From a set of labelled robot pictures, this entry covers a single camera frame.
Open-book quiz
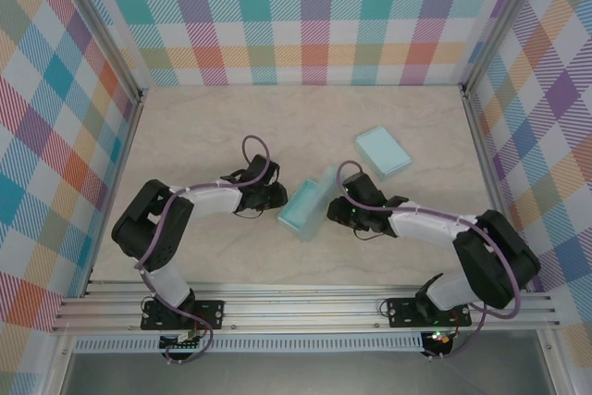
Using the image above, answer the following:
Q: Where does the light blue paper box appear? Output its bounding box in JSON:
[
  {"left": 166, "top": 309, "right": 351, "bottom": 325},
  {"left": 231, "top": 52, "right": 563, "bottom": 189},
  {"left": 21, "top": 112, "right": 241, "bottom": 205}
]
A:
[
  {"left": 277, "top": 164, "right": 341, "bottom": 245},
  {"left": 354, "top": 125, "right": 414, "bottom": 182}
]

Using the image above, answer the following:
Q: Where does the small black circuit board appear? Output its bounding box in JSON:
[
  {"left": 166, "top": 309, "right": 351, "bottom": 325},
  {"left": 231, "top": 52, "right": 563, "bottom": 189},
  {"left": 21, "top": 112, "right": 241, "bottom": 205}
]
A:
[
  {"left": 424, "top": 328, "right": 453, "bottom": 349},
  {"left": 158, "top": 333, "right": 204, "bottom": 352}
]

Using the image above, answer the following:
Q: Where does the grey metal shelf panel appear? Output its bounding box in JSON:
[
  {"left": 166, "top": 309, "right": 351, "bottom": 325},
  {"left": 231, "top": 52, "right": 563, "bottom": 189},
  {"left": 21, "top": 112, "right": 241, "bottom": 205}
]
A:
[{"left": 58, "top": 348, "right": 557, "bottom": 395}]

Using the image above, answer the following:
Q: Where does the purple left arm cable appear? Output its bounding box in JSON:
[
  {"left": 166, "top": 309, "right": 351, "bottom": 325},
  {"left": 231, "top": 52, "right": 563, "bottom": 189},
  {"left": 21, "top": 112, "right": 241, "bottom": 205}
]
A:
[{"left": 132, "top": 134, "right": 275, "bottom": 365}]

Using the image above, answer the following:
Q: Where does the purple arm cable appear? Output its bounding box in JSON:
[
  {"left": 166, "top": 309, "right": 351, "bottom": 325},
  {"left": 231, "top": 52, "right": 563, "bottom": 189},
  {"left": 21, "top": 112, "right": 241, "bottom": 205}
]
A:
[
  {"left": 132, "top": 134, "right": 275, "bottom": 365},
  {"left": 334, "top": 160, "right": 524, "bottom": 361}
]

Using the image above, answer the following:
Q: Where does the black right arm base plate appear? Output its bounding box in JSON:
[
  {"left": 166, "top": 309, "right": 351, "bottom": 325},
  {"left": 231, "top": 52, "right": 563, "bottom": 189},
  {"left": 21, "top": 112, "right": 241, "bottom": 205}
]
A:
[{"left": 385, "top": 296, "right": 474, "bottom": 329}]

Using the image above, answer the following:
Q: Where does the aluminium mounting rail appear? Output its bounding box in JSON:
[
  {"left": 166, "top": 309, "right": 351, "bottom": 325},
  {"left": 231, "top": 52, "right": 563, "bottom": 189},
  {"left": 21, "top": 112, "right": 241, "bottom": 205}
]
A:
[{"left": 50, "top": 278, "right": 561, "bottom": 334}]

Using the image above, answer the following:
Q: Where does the aluminium side rail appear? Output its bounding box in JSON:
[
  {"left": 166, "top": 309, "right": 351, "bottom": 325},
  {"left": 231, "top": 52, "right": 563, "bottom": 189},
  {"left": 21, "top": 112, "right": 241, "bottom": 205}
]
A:
[
  {"left": 461, "top": 84, "right": 529, "bottom": 293},
  {"left": 81, "top": 88, "right": 147, "bottom": 298}
]

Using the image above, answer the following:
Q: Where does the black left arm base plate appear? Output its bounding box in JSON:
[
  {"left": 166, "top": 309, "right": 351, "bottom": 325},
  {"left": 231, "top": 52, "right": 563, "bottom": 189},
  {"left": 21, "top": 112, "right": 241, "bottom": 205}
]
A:
[{"left": 140, "top": 299, "right": 227, "bottom": 332}]

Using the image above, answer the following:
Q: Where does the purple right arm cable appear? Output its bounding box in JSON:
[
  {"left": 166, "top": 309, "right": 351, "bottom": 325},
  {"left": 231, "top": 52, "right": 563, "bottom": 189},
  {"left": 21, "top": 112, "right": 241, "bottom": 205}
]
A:
[{"left": 334, "top": 160, "right": 524, "bottom": 361}]

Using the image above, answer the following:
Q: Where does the slotted white cable duct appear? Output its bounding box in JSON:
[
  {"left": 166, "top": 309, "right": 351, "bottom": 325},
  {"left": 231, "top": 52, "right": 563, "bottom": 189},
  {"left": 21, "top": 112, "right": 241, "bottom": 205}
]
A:
[{"left": 72, "top": 331, "right": 425, "bottom": 355}]

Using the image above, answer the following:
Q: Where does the aluminium frame post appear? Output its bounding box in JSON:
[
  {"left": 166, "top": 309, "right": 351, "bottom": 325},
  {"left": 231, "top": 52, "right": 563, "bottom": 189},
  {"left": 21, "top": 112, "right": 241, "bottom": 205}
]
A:
[
  {"left": 459, "top": 0, "right": 550, "bottom": 96},
  {"left": 47, "top": 0, "right": 150, "bottom": 101}
]

